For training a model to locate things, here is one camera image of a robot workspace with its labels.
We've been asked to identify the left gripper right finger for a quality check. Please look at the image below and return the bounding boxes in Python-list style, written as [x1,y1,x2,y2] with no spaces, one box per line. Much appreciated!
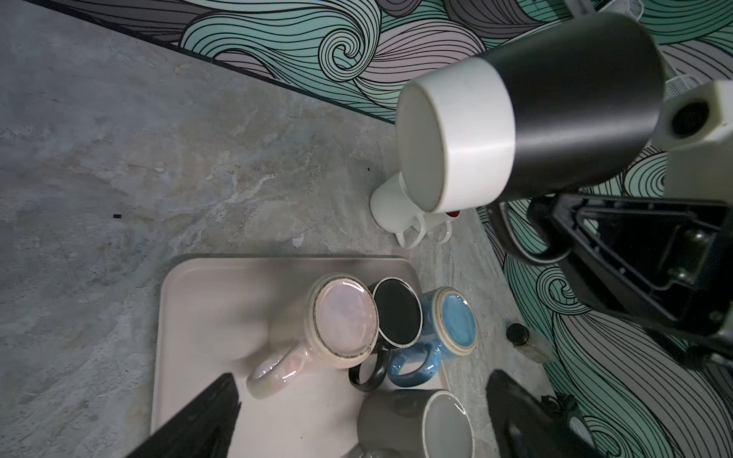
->
[486,370,601,457]

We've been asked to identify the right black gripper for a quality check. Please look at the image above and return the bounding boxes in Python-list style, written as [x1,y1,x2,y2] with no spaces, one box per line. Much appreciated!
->
[532,194,732,361]

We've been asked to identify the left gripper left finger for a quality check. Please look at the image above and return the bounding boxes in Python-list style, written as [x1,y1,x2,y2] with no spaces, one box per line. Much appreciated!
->
[128,373,241,458]

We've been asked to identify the grey upside-down mug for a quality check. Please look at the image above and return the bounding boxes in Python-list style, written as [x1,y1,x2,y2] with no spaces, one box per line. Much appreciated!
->
[357,389,475,458]

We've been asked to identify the pink upside-down mug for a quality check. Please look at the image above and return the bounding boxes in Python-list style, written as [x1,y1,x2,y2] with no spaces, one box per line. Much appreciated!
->
[246,273,380,400]

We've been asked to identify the black mug white base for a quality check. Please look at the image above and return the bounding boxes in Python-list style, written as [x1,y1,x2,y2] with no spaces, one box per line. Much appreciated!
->
[395,13,664,265]

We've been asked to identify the cream mug red inside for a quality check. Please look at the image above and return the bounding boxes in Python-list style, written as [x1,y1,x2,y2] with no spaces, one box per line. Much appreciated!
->
[424,211,460,244]

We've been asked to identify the blue glazed upside-down mug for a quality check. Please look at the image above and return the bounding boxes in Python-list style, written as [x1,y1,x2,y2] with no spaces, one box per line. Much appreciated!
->
[387,286,478,387]

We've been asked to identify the black speckled upside-down mug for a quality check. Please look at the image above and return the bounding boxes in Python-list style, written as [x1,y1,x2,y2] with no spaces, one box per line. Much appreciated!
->
[349,277,424,392]

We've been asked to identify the small clear bottle black cap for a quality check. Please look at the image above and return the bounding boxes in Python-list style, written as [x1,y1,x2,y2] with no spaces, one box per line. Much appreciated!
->
[506,323,555,364]

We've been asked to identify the beige rectangular tray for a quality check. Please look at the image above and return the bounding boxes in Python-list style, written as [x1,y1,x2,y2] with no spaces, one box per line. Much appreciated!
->
[151,257,422,457]

